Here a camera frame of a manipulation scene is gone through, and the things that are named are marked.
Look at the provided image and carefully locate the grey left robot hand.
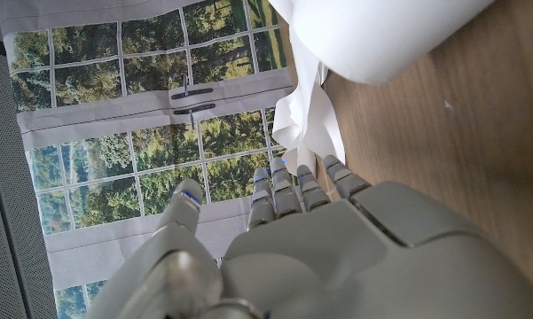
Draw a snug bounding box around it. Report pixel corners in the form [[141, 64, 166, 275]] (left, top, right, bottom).
[[83, 153, 533, 319]]

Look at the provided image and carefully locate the white receipt paper strip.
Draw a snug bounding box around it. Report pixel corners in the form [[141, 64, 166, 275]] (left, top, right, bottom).
[[268, 0, 496, 176]]

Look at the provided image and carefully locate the printed window forest backdrop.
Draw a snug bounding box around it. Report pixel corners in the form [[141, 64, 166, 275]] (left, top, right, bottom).
[[0, 0, 305, 319]]

